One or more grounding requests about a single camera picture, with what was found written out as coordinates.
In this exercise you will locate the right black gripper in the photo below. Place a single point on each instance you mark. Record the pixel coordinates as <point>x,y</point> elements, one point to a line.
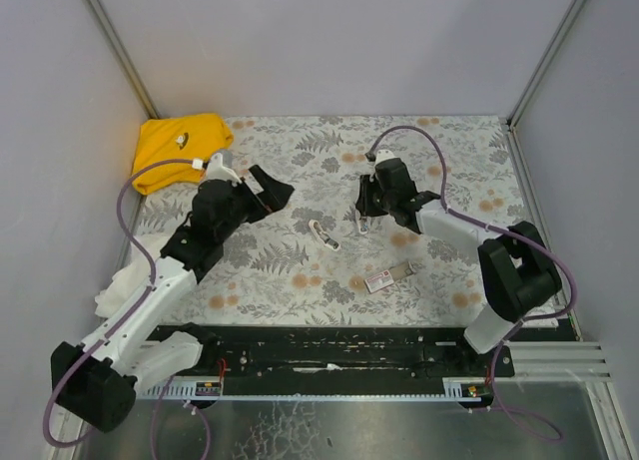
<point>372,201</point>

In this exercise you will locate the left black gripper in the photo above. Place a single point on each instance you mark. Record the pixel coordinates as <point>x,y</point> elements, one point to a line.
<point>255,201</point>

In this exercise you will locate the red white staple box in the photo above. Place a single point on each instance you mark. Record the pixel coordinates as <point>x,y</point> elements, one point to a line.
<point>389,277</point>

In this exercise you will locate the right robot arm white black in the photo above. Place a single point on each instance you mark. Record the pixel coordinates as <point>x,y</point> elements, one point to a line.
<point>516,272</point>

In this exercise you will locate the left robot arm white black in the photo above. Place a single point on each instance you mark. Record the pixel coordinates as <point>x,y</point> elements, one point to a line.
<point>100,378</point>

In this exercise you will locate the floral patterned table mat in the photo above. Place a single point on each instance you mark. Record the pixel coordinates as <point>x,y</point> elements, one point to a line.
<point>276,272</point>

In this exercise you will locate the yellow folded cloth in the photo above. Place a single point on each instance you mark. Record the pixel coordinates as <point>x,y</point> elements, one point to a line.
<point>197,136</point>

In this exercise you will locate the white crumpled cloth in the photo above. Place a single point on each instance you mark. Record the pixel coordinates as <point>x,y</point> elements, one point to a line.
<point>127,279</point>

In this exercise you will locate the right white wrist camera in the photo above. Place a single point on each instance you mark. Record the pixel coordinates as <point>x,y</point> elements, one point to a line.
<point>380,156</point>

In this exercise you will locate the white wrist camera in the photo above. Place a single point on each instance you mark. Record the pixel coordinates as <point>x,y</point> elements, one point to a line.
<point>380,156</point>
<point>219,163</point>

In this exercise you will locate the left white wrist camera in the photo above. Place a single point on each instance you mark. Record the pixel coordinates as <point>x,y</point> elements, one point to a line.
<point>219,163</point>

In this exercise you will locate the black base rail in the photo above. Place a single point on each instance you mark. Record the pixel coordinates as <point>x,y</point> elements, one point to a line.
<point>254,353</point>

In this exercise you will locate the white slotted cable duct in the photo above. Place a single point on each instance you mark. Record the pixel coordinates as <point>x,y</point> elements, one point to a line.
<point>191,390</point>

